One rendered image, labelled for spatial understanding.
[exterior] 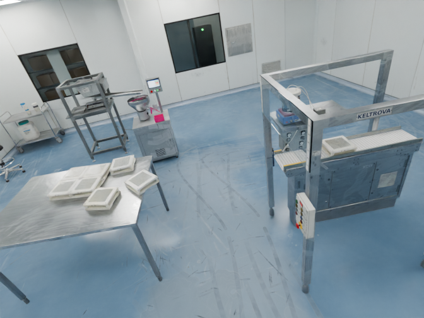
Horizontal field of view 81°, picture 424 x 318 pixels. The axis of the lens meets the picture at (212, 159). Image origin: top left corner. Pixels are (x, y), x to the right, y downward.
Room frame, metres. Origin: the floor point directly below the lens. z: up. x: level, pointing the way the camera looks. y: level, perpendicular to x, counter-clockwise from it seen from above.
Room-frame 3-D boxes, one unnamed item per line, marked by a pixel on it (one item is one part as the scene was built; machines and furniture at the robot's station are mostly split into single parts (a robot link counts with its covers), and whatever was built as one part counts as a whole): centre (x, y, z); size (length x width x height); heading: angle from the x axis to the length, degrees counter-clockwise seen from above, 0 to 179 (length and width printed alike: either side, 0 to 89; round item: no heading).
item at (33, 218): (2.11, 1.46, 0.86); 1.50 x 1.10 x 0.04; 88
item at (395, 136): (1.99, -1.31, 0.86); 1.35 x 0.25 x 0.05; 90
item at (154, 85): (4.33, 0.72, 1.07); 0.23 x 0.10 x 0.62; 97
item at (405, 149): (1.99, -1.31, 0.83); 1.30 x 0.29 x 0.10; 90
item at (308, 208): (1.14, -0.53, 1.03); 0.17 x 0.06 x 0.26; 0
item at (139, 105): (4.21, 0.96, 0.95); 0.49 x 0.36 x 0.37; 97
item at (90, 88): (4.60, 1.73, 0.75); 1.43 x 1.06 x 1.50; 97
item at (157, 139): (4.16, 0.91, 0.38); 0.63 x 0.57 x 0.76; 97
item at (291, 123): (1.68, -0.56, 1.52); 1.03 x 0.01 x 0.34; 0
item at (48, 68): (6.46, 3.16, 1.43); 1.32 x 0.01 x 1.11; 97
